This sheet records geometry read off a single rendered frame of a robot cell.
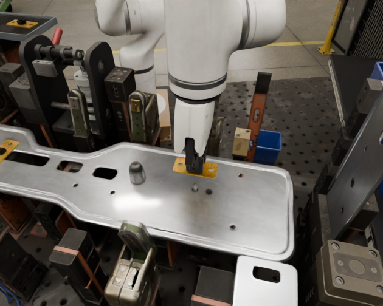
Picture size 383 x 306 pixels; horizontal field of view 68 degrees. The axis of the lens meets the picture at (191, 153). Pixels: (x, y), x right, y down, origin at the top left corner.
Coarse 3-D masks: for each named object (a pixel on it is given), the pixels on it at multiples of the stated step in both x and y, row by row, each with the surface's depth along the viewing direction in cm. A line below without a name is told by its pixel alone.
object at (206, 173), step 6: (180, 162) 56; (174, 168) 54; (180, 168) 54; (204, 168) 54; (210, 168) 55; (216, 168) 54; (192, 174) 53; (198, 174) 53; (204, 174) 53; (210, 174) 53; (216, 174) 54
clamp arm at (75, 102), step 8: (72, 96) 68; (80, 96) 67; (72, 104) 68; (80, 104) 69; (72, 112) 70; (80, 112) 70; (72, 120) 72; (80, 120) 71; (88, 120) 72; (80, 128) 72; (88, 128) 73
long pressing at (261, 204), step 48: (0, 144) 69; (144, 144) 69; (48, 192) 59; (96, 192) 59; (144, 192) 59; (192, 192) 59; (240, 192) 59; (288, 192) 59; (192, 240) 52; (240, 240) 51; (288, 240) 52
